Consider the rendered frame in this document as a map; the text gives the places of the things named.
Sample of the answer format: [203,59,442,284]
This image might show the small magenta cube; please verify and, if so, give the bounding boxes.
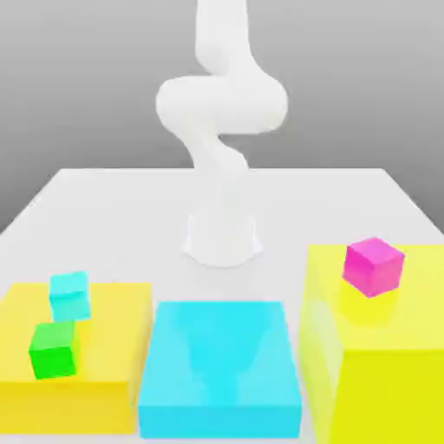
[342,236,407,299]

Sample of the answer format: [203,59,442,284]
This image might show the small cyan cube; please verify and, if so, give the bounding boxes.
[48,271,92,323]

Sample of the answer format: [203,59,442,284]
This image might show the small green cube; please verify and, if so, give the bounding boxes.
[28,321,78,381]

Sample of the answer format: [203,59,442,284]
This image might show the large cyan box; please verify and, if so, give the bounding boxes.
[136,300,303,441]

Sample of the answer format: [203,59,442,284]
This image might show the large orange-yellow box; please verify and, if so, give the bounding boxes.
[0,282,153,435]

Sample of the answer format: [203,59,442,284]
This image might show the large lemon-yellow box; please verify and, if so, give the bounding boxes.
[298,244,444,444]

